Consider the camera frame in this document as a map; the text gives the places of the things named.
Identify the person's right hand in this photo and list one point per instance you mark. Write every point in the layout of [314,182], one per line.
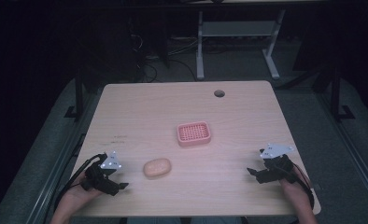
[292,186]

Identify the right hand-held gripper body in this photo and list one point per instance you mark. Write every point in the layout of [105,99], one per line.
[275,166]

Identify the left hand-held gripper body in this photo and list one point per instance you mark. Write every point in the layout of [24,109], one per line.
[101,177]

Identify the black metal stand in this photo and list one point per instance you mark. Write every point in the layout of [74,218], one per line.
[337,93]
[77,96]

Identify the orange soap bar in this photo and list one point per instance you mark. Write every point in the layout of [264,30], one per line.
[157,168]

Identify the white metal desk frame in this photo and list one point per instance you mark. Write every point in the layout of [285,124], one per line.
[235,37]

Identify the person's left hand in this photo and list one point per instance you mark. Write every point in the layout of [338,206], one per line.
[76,196]

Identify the pink soap dish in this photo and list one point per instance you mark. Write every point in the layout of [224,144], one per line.
[194,133]

